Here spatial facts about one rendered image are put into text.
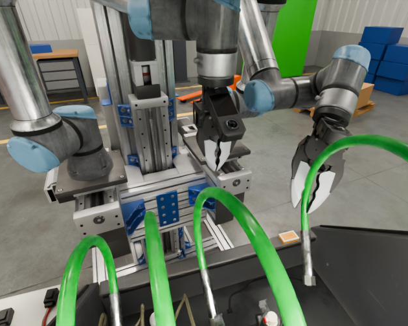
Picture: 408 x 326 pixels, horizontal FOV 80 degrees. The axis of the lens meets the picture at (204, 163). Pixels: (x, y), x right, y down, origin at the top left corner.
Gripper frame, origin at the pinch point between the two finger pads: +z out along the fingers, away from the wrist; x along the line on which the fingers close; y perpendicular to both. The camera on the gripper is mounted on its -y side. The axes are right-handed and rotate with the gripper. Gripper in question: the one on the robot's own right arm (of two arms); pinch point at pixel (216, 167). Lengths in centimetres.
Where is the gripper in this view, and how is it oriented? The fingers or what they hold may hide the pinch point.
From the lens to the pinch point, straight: 55.7
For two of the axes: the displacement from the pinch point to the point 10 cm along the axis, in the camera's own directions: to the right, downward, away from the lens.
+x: -9.6, 1.5, -2.4
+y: -2.9, -5.1, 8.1
